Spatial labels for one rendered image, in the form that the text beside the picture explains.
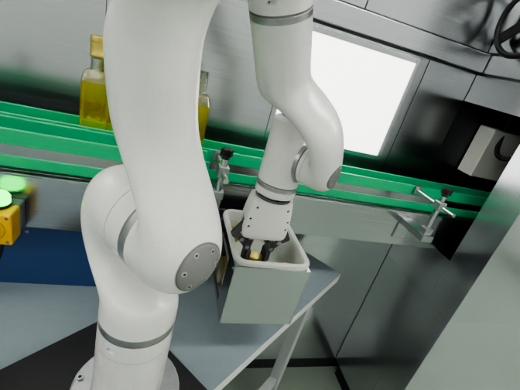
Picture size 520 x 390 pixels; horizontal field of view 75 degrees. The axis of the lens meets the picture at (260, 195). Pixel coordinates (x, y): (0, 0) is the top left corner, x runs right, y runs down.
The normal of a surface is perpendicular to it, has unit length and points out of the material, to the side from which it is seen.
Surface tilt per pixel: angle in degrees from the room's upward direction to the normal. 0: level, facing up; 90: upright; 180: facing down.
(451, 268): 90
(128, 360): 90
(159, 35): 103
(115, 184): 36
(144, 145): 86
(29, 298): 0
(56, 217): 90
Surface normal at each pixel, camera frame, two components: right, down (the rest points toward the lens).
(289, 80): 0.16, 0.72
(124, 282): 0.42, -0.49
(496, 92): -0.94, -0.14
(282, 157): -0.52, 0.21
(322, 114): 0.45, -0.16
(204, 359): 0.25, -0.88
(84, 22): 0.22, 0.45
